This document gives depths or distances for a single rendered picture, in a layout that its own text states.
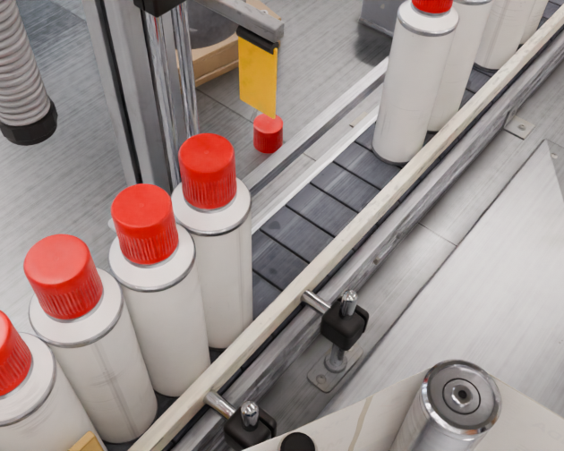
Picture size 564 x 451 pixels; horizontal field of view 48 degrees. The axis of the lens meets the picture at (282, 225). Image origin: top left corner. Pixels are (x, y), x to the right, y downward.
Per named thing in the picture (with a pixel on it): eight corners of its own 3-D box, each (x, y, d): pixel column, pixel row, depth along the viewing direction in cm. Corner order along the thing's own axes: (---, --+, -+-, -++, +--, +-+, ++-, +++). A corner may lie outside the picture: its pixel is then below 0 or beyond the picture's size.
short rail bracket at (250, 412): (252, 491, 50) (252, 438, 40) (195, 439, 52) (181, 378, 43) (278, 459, 51) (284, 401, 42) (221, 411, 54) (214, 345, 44)
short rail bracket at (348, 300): (338, 387, 55) (355, 318, 46) (311, 366, 56) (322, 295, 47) (360, 361, 57) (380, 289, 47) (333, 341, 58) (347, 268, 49)
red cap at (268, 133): (287, 147, 73) (289, 125, 70) (262, 157, 72) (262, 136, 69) (273, 129, 75) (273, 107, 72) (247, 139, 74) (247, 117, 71)
